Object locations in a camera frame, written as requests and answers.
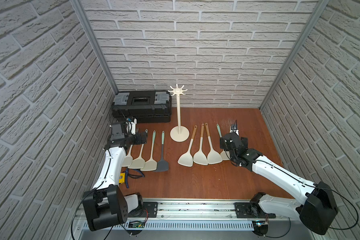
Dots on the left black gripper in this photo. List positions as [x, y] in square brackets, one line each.
[141, 137]

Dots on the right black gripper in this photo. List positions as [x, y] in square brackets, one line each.
[241, 143]

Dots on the cream scoop mint handle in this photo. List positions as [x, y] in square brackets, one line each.
[128, 159]

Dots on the cream slotted spatula mint handle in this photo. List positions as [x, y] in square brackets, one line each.
[139, 162]

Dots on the grey spatula mint handle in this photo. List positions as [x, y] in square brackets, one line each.
[162, 164]

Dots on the cream spatula wooden handle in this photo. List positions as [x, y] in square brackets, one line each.
[199, 157]
[186, 159]
[213, 156]

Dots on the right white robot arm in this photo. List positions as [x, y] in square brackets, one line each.
[312, 204]

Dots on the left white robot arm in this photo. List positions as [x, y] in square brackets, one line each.
[105, 205]

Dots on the cream utensil rack stand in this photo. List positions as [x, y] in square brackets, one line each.
[179, 133]

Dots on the black plastic toolbox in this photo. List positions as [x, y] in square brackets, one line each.
[145, 106]

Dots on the yellow tape measure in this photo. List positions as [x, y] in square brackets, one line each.
[122, 178]

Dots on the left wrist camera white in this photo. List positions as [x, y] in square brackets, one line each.
[131, 125]

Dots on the blue handled pliers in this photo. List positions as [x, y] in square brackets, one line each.
[128, 175]

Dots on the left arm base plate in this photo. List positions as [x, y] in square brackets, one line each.
[149, 210]

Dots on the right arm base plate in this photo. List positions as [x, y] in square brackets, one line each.
[246, 210]

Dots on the aluminium mounting rail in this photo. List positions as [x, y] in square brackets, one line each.
[195, 210]

